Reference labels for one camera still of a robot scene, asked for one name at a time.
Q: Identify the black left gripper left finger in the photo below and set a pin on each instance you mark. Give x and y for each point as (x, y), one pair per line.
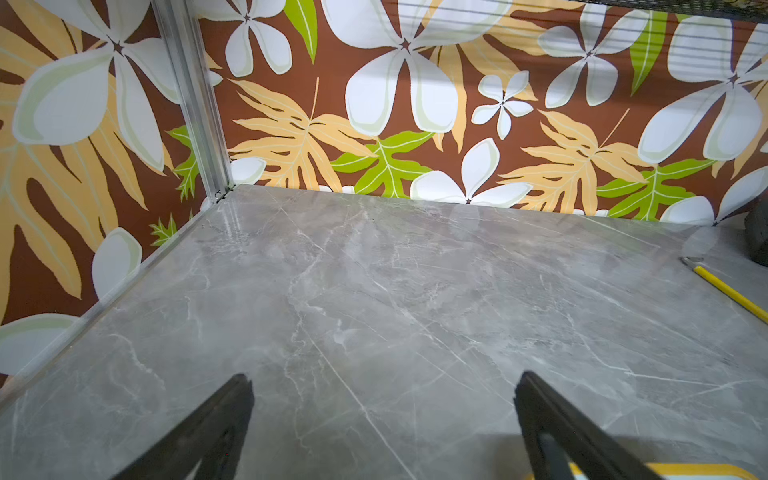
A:
(207, 444)

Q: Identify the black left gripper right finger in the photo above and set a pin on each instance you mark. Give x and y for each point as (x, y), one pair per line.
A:
(557, 435)

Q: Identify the black plastic tool case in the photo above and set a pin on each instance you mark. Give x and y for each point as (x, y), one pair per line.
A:
(756, 233)

